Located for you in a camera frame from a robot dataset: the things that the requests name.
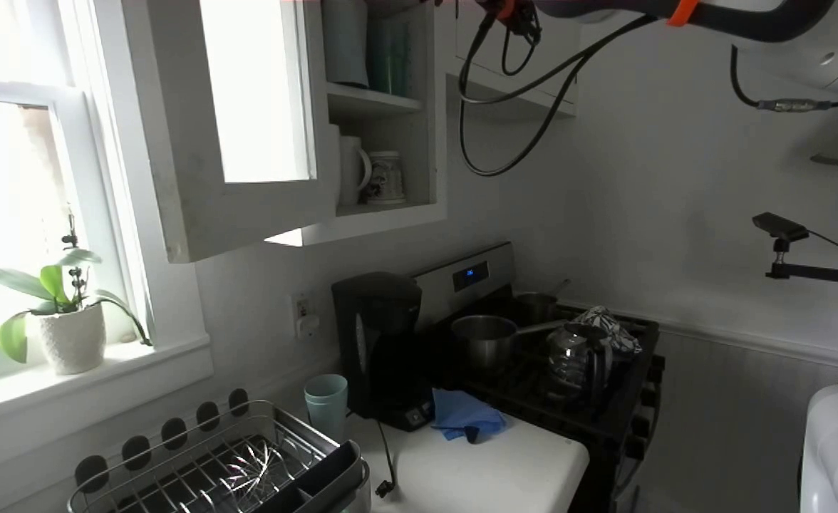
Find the pale blue speckled cup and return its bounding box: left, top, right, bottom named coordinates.
left=322, top=0, right=370, bottom=92

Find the teal plastic cup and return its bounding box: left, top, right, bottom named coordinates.
left=302, top=372, right=354, bottom=442

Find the white cabinet door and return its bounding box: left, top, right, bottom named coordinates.
left=116, top=0, right=343, bottom=265

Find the printed coffee mug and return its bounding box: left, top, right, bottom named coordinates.
left=370, top=149, right=408, bottom=208

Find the black coffee maker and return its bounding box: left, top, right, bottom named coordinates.
left=332, top=271, right=437, bottom=433

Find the steel cooking pot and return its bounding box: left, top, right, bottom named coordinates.
left=448, top=310, right=521, bottom=376

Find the small dark pot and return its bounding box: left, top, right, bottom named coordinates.
left=517, top=290, right=567, bottom=328

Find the blue cloth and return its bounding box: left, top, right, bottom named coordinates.
left=428, top=386, right=510, bottom=444

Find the glass kettle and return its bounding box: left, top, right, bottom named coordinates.
left=538, top=323, right=618, bottom=406

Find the teal tumbler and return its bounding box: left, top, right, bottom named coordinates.
left=370, top=7, right=414, bottom=97

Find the black stove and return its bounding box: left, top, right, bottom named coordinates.
left=410, top=239, right=671, bottom=513

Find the white plant pot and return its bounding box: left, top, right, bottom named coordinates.
left=32, top=299, right=109, bottom=376

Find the green orchid plant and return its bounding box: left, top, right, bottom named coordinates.
left=0, top=249, right=153, bottom=365

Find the white rounded machine housing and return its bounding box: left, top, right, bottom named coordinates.
left=798, top=325, right=838, bottom=513

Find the white wall cabinet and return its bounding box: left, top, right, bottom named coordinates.
left=263, top=0, right=450, bottom=255

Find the white mug with handle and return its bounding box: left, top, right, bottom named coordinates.
left=334, top=131, right=376, bottom=215

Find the white wall outlet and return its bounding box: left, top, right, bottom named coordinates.
left=287, top=293, right=326, bottom=342

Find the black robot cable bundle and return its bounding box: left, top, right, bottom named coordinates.
left=454, top=0, right=665, bottom=184

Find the black power cord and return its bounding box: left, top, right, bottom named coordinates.
left=370, top=423, right=406, bottom=501

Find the wire dish rack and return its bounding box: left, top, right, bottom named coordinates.
left=62, top=397, right=374, bottom=513

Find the white window frame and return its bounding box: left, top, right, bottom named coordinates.
left=0, top=0, right=215, bottom=460

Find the orange strap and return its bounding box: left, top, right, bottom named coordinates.
left=665, top=0, right=704, bottom=28

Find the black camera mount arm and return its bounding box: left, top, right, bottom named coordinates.
left=749, top=208, right=838, bottom=288

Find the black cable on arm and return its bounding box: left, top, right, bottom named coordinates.
left=728, top=43, right=838, bottom=118

